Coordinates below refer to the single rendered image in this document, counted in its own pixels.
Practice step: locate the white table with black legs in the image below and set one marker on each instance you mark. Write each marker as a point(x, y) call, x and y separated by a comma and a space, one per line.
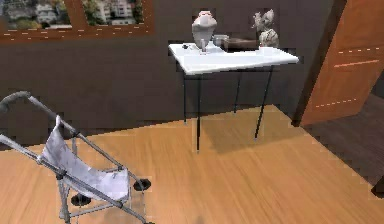
point(230, 60)

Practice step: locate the small black object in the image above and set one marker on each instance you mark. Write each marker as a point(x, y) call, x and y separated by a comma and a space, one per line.
point(185, 46)

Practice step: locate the dark brown box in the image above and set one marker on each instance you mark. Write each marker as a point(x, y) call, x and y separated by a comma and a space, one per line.
point(240, 44)

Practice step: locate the pale bust statue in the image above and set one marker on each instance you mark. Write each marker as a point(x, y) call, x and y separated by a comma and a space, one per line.
point(204, 28)

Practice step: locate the grey folding stroller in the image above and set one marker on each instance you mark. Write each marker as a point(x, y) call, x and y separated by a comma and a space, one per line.
point(83, 176)

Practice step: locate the orange wooden room door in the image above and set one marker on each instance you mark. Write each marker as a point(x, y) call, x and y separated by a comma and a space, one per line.
point(346, 66)

